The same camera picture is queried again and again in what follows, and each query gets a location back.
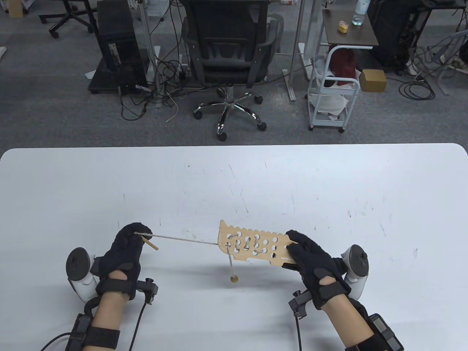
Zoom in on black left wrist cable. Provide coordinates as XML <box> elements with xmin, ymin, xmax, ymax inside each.
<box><xmin>40</xmin><ymin>332</ymin><xmax>72</xmax><ymax>351</ymax></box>

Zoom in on person's left hand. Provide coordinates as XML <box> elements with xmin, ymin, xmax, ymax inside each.
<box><xmin>96</xmin><ymin>222</ymin><xmax>154</xmax><ymax>300</ymax></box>

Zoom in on tangle of black floor cables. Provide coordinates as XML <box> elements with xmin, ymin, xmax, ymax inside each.
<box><xmin>118</xmin><ymin>44</ymin><xmax>205</xmax><ymax>121</ymax></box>

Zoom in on clear plastic box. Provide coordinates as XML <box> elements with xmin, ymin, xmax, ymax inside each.
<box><xmin>146</xmin><ymin>0</ymin><xmax>171</xmax><ymax>18</ymax></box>

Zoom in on brown cardboard box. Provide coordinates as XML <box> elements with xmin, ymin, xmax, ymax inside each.
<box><xmin>358</xmin><ymin>68</ymin><xmax>388</xmax><ymax>93</ymax></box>

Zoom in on black grey left hand controller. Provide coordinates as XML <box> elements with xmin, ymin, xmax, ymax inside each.
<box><xmin>66</xmin><ymin>248</ymin><xmax>101</xmax><ymax>303</ymax></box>

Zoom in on black right glove sensor module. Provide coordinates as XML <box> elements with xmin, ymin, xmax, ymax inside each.
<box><xmin>288</xmin><ymin>290</ymin><xmax>311</xmax><ymax>319</ymax></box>

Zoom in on white cloth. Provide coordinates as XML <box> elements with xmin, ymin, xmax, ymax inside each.
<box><xmin>310</xmin><ymin>91</ymin><xmax>348</xmax><ymax>114</ymax></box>

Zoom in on black swivel chair base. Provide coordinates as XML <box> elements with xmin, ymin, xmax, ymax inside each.
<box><xmin>38</xmin><ymin>0</ymin><xmax>97</xmax><ymax>39</ymax></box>

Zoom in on aluminium frame post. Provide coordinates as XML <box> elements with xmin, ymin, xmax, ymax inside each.
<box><xmin>289</xmin><ymin>0</ymin><xmax>307</xmax><ymax>102</ymax></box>
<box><xmin>136</xmin><ymin>0</ymin><xmax>162</xmax><ymax>109</ymax></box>

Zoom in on person's right forearm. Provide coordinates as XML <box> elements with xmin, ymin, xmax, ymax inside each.
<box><xmin>322</xmin><ymin>278</ymin><xmax>377</xmax><ymax>351</ymax></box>

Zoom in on dark brown side table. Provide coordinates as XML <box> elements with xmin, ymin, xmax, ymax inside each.
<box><xmin>322</xmin><ymin>8</ymin><xmax>379</xmax><ymax>50</ymax></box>

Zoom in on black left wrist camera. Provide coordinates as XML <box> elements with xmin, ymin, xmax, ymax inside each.
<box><xmin>66</xmin><ymin>314</ymin><xmax>121</xmax><ymax>351</ymax></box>

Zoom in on grey desk leg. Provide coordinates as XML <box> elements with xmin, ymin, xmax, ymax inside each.
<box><xmin>420</xmin><ymin>29</ymin><xmax>468</xmax><ymax>96</ymax></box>

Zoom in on black glove sensor module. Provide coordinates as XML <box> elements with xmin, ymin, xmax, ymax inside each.
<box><xmin>288</xmin><ymin>290</ymin><xmax>311</xmax><ymax>319</ymax></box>
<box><xmin>136</xmin><ymin>278</ymin><xmax>159</xmax><ymax>306</ymax></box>

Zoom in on cream rope with wooden needle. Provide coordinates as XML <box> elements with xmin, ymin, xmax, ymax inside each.
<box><xmin>133</xmin><ymin>231</ymin><xmax>267</xmax><ymax>285</ymax></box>

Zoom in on clear water bottle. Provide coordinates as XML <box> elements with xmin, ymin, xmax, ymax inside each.
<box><xmin>352</xmin><ymin>0</ymin><xmax>370</xmax><ymax>26</ymax></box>

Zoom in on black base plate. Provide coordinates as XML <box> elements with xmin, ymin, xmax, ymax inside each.
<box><xmin>88</xmin><ymin>57</ymin><xmax>150</xmax><ymax>96</ymax></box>

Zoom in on black grey hand controller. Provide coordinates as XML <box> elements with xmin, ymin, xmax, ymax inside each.
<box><xmin>66</xmin><ymin>248</ymin><xmax>101</xmax><ymax>303</ymax></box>
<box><xmin>340</xmin><ymin>244</ymin><xmax>369</xmax><ymax>300</ymax></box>

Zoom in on wooden crocodile lacing toy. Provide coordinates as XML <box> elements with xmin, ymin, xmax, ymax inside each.
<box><xmin>217</xmin><ymin>220</ymin><xmax>297</xmax><ymax>267</ymax></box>

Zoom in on dark red bag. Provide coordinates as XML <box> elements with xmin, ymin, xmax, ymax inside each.
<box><xmin>329</xmin><ymin>49</ymin><xmax>357</xmax><ymax>87</ymax></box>

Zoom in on black equipment cabinet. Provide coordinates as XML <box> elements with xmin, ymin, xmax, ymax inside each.
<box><xmin>367</xmin><ymin>0</ymin><xmax>420</xmax><ymax>71</ymax></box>

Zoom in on coil of black cable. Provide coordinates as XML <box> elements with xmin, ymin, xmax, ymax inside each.
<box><xmin>398</xmin><ymin>78</ymin><xmax>437</xmax><ymax>101</ymax></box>

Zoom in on thin white floor cable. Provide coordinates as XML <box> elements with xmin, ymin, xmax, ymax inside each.
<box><xmin>166</xmin><ymin>91</ymin><xmax>180</xmax><ymax>124</ymax></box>

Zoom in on black computer tower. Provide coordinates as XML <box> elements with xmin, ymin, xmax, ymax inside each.
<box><xmin>96</xmin><ymin>0</ymin><xmax>148</xmax><ymax>92</ymax></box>

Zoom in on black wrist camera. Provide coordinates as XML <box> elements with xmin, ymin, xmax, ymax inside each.
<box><xmin>347</xmin><ymin>313</ymin><xmax>404</xmax><ymax>351</ymax></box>
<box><xmin>66</xmin><ymin>314</ymin><xmax>121</xmax><ymax>351</ymax></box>

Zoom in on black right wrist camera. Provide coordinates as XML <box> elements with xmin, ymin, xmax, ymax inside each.
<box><xmin>347</xmin><ymin>313</ymin><xmax>404</xmax><ymax>351</ymax></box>

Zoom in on white rolling cart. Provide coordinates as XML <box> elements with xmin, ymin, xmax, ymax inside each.
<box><xmin>307</xmin><ymin>46</ymin><xmax>362</xmax><ymax>133</ymax></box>

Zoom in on black left glove sensor module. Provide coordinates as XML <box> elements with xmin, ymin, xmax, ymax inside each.
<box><xmin>136</xmin><ymin>278</ymin><xmax>159</xmax><ymax>306</ymax></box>

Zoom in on person's right hand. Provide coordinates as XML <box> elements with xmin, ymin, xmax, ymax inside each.
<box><xmin>285</xmin><ymin>230</ymin><xmax>351</xmax><ymax>311</ymax></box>

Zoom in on black mesh office chair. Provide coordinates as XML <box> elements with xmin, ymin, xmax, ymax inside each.
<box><xmin>181</xmin><ymin>0</ymin><xmax>284</xmax><ymax>142</ymax></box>

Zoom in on black grey right hand controller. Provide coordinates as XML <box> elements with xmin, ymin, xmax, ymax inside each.
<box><xmin>340</xmin><ymin>244</ymin><xmax>369</xmax><ymax>300</ymax></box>

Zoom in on person's left forearm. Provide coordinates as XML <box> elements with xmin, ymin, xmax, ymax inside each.
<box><xmin>91</xmin><ymin>271</ymin><xmax>130</xmax><ymax>351</ymax></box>

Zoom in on thin black left glove cable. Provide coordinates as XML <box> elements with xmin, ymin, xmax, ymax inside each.
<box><xmin>128</xmin><ymin>302</ymin><xmax>148</xmax><ymax>351</ymax></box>

